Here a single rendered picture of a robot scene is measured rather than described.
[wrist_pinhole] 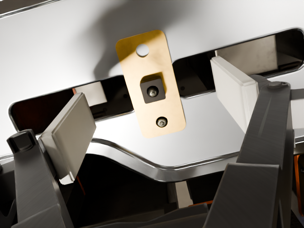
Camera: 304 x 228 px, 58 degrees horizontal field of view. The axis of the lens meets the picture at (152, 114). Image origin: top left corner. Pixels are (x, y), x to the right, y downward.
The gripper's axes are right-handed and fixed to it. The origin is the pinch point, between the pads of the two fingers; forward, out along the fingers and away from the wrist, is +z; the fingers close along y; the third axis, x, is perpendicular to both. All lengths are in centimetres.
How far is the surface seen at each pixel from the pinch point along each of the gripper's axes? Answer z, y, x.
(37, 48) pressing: 4.5, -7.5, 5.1
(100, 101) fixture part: 17.2, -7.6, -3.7
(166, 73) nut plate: 4.2, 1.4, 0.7
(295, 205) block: 23.6, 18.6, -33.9
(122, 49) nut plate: 4.2, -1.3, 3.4
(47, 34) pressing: 4.5, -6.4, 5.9
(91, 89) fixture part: 17.2, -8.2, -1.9
